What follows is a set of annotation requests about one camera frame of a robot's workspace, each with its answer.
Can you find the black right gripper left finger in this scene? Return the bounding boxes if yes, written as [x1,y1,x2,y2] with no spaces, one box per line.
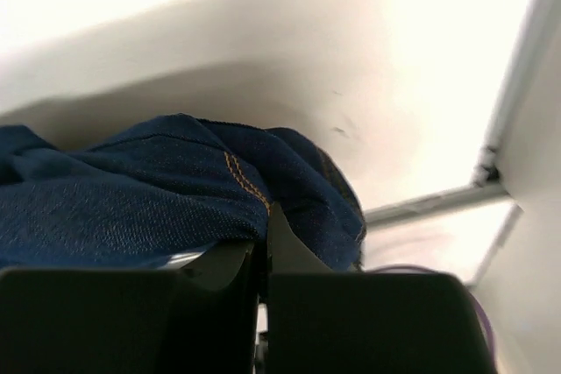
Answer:
[1,244,257,373]

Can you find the dark blue denim trousers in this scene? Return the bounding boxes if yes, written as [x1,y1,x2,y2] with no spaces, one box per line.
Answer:
[1,114,366,271]

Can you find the aluminium frame rail right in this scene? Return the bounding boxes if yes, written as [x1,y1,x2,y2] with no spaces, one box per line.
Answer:
[363,0,560,287]

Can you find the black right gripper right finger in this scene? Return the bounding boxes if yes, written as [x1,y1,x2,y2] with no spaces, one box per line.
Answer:
[266,206,495,373]

